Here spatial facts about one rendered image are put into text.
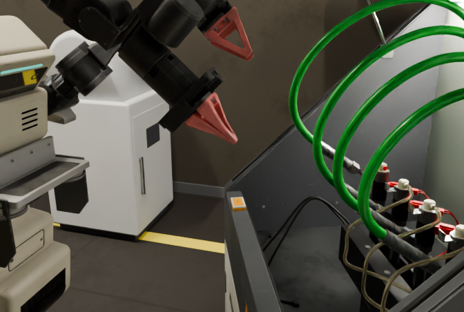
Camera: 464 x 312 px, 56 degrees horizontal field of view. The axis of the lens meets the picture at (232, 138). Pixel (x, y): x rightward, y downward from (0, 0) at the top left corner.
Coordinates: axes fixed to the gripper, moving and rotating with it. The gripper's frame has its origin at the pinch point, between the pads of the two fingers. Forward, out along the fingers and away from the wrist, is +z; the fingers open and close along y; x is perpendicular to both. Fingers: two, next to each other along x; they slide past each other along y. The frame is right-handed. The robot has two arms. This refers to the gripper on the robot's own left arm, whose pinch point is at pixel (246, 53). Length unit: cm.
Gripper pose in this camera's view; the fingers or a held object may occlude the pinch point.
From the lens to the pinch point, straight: 77.3
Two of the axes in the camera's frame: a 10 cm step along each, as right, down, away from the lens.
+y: 0.8, -0.6, 10.0
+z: 6.7, 7.4, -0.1
